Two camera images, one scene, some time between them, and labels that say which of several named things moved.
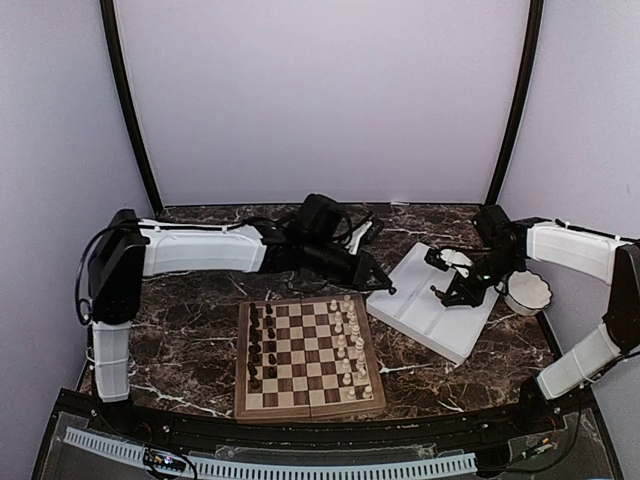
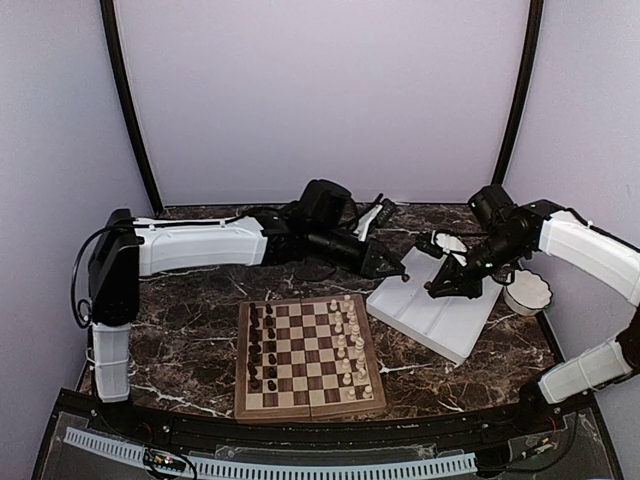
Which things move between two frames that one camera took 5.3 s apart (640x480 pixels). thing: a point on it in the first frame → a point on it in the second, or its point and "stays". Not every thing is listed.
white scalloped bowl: (527, 293) stays
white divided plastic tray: (406, 302) stays
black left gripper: (367, 265) → (372, 258)
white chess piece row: (350, 349) stays
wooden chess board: (305, 359) stays
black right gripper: (468, 295) → (452, 269)
